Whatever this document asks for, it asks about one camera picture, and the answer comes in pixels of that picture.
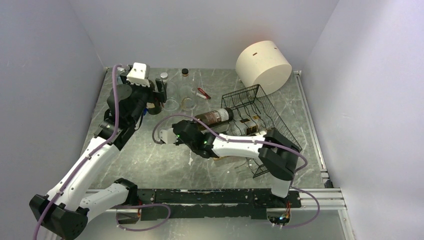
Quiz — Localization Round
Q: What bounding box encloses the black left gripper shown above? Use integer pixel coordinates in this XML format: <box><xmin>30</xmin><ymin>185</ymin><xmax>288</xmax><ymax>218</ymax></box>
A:
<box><xmin>120</xmin><ymin>72</ymin><xmax>167</xmax><ymax>125</ymax></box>

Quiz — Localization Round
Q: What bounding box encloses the silver capped clear bottle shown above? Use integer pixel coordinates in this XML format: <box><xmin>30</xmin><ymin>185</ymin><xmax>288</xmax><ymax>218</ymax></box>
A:
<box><xmin>160</xmin><ymin>72</ymin><xmax>180</xmax><ymax>112</ymax></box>

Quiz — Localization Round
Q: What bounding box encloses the silver necked green wine bottle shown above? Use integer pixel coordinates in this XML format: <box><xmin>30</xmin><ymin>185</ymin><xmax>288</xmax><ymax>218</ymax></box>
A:
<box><xmin>195</xmin><ymin>107</ymin><xmax>234</xmax><ymax>128</ymax></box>

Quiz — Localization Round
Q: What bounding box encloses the dark wine bottle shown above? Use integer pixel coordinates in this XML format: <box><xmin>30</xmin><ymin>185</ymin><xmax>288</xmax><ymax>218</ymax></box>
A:
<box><xmin>146</xmin><ymin>102</ymin><xmax>162</xmax><ymax>115</ymax></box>

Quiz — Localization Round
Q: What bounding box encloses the blue labelled clear bottle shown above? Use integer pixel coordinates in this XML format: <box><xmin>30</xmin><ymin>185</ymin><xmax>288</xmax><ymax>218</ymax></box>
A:
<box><xmin>116</xmin><ymin>65</ymin><xmax>132</xmax><ymax>84</ymax></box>

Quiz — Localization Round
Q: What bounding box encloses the black gold capped clear bottle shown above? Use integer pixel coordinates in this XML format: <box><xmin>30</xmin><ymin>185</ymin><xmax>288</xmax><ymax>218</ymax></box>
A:
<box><xmin>229</xmin><ymin>118</ymin><xmax>265</xmax><ymax>136</ymax></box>

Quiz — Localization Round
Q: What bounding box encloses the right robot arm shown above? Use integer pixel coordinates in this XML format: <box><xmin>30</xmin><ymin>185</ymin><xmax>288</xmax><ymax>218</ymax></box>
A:
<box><xmin>172</xmin><ymin>120</ymin><xmax>300</xmax><ymax>207</ymax></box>

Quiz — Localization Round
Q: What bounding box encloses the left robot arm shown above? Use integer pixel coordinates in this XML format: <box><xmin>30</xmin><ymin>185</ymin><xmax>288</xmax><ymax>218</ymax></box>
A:
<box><xmin>29</xmin><ymin>81</ymin><xmax>157</xmax><ymax>240</ymax></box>

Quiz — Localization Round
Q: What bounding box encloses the white marker pen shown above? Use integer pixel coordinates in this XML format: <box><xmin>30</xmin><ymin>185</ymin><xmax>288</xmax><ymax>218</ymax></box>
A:
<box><xmin>195</xmin><ymin>92</ymin><xmax>208</xmax><ymax>100</ymax></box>

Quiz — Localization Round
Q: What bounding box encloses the red utility knife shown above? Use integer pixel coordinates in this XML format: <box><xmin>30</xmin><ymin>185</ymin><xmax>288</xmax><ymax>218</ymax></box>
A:
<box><xmin>197</xmin><ymin>87</ymin><xmax>211</xmax><ymax>100</ymax></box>

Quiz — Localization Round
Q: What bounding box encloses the cream cylindrical appliance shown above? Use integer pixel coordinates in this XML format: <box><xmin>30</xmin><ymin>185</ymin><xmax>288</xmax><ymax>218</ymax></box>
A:
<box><xmin>235</xmin><ymin>40</ymin><xmax>293</xmax><ymax>95</ymax></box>

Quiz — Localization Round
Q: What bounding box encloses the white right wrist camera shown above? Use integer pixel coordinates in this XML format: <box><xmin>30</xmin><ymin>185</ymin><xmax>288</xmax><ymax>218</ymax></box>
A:
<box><xmin>159</xmin><ymin>128</ymin><xmax>178</xmax><ymax>144</ymax></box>

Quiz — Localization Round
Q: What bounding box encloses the black wire wine rack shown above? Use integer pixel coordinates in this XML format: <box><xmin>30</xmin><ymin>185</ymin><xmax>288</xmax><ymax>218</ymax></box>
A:
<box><xmin>220</xmin><ymin>84</ymin><xmax>303</xmax><ymax>179</ymax></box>

